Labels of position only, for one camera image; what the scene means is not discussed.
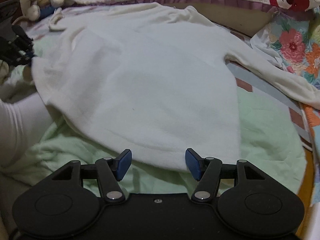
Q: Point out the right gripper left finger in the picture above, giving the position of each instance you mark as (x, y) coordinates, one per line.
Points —
(70, 198)

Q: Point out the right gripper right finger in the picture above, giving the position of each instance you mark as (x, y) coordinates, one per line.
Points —
(244, 196)

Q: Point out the white fleece sweater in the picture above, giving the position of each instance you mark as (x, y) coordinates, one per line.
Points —
(154, 79)

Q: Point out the white sleeved forearm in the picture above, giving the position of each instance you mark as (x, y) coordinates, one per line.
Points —
(22, 125)

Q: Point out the stuffed bunny toy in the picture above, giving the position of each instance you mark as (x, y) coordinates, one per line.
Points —
(40, 9)

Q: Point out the light green blanket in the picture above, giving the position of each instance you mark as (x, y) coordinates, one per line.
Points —
(268, 139)

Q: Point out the colourful floral quilt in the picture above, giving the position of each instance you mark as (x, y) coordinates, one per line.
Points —
(291, 45)

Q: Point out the beige wooden headboard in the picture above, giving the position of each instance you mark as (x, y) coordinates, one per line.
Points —
(245, 21)

